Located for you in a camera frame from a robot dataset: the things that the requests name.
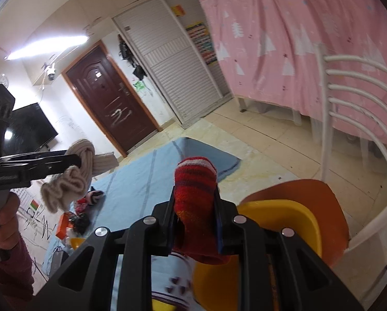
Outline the pink tree print cloth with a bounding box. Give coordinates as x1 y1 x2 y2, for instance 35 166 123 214
198 0 387 156

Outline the person's left forearm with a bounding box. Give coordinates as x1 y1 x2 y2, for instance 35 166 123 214
0 230 35 302

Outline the colourful grid wall poster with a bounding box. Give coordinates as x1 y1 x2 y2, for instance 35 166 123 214
185 22 218 65

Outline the printed white floor mat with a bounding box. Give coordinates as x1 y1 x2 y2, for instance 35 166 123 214
17 181 71 279

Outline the black television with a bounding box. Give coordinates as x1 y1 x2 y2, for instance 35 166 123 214
2 103 58 156

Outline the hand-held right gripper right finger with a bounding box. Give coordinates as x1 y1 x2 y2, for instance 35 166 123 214
214 185 364 311

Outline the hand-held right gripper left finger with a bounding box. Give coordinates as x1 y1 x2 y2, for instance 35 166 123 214
28 186 181 311

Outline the orange chair with white frame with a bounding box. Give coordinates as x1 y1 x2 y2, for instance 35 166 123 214
242 44 387 311

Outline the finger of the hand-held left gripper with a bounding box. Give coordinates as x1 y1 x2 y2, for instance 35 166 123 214
0 150 83 182

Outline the red striped sock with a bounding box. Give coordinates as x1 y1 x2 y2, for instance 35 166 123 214
174 157 233 264

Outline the beige sock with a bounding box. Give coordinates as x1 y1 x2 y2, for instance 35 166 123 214
40 139 119 214

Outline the light blue printed blanket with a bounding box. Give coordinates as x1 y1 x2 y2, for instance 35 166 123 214
43 137 242 311

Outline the dark red door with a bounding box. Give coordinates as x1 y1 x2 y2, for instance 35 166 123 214
62 39 161 158

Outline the ceiling tube light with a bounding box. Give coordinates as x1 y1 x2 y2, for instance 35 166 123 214
4 34 90 60

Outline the white shutter door wardrobe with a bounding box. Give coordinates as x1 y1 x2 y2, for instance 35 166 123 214
112 0 233 125

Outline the pile of dark small socks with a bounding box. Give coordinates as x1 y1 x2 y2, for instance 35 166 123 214
68 197 91 234

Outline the yellow plastic bin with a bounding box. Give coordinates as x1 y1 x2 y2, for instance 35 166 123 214
151 200 322 311

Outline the person's left hand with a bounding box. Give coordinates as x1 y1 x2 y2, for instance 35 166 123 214
0 193 21 251

